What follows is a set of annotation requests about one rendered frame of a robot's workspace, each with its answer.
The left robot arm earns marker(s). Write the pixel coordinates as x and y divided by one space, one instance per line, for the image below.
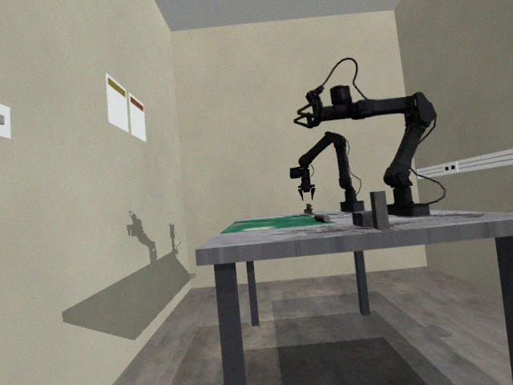
422 115

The green flat mat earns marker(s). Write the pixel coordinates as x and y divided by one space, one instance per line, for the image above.
273 223

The grey metal cylinder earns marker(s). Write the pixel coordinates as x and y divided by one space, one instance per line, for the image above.
324 218

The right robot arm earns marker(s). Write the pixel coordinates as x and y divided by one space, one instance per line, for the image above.
345 180

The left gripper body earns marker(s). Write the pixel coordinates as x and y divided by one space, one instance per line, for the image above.
328 111

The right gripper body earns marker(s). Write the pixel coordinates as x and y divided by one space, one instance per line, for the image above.
305 183

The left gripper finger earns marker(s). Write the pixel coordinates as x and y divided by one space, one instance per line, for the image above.
308 125
315 111

